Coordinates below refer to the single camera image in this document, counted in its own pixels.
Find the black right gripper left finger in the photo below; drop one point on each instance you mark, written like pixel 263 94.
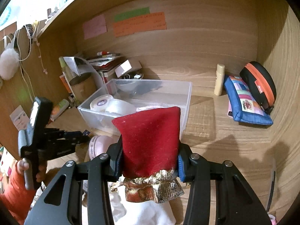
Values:
pixel 61 202

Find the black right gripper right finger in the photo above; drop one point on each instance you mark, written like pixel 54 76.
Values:
pixel 236 201

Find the pink round case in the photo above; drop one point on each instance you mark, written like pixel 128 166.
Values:
pixel 99 144

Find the white cloth drawstring bag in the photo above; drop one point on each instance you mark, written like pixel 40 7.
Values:
pixel 125 212

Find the red velvet pouch gold trim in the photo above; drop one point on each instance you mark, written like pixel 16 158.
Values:
pixel 150 141

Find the round white lidded container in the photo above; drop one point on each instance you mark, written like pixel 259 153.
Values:
pixel 100 103

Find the orange sleeve forearm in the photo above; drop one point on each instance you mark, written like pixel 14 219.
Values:
pixel 16 198

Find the person's left hand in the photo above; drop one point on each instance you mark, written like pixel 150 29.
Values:
pixel 23 165

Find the white instruction leaflet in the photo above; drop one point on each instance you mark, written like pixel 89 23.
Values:
pixel 19 118

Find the orange green glue tube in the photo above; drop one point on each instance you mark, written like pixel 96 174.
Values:
pixel 59 109

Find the orange box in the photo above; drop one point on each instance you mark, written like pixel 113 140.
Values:
pixel 65 83

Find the clear plastic storage bin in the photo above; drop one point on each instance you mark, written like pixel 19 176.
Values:
pixel 149 94

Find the white pompom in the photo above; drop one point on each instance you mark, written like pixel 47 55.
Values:
pixel 9 63

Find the white paper receipt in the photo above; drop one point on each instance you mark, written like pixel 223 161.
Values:
pixel 79 66

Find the white bowl with trinkets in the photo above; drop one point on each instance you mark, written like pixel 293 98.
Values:
pixel 129 82

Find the blue patchwork pouch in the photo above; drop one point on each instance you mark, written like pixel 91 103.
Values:
pixel 243 106

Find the stack of books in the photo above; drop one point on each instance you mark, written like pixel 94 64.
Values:
pixel 105 65

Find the small white cardboard box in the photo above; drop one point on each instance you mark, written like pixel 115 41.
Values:
pixel 130 65

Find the red white marker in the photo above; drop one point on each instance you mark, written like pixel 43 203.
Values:
pixel 103 53

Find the cream lotion bottle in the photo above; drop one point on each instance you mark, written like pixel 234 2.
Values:
pixel 220 73

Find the black orange zip case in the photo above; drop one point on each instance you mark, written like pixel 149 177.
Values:
pixel 260 84

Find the pink sticky note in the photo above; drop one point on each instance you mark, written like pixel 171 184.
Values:
pixel 94 27

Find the green sticky note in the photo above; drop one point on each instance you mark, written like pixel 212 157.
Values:
pixel 132 13

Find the orange sticky note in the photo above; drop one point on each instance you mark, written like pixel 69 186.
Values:
pixel 142 23

